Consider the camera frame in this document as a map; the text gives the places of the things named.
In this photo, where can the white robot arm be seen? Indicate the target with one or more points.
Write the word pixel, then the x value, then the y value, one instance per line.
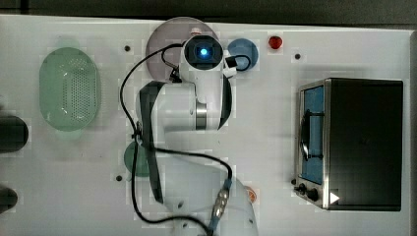
pixel 199 190

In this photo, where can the blue bowl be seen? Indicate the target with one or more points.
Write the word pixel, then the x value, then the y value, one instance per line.
pixel 245 52

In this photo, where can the green mug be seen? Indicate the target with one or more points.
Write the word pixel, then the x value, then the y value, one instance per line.
pixel 142 168

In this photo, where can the orange slice toy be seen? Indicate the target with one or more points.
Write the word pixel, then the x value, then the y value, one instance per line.
pixel 251 193

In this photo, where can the red tomato toy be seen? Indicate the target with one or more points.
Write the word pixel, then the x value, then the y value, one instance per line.
pixel 275 42

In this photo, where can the silver toaster oven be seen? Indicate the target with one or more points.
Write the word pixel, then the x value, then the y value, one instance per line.
pixel 349 144

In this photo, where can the green colander basket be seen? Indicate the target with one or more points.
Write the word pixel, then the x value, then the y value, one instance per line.
pixel 68 89

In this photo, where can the black frying pan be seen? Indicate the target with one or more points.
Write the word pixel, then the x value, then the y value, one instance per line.
pixel 14 134

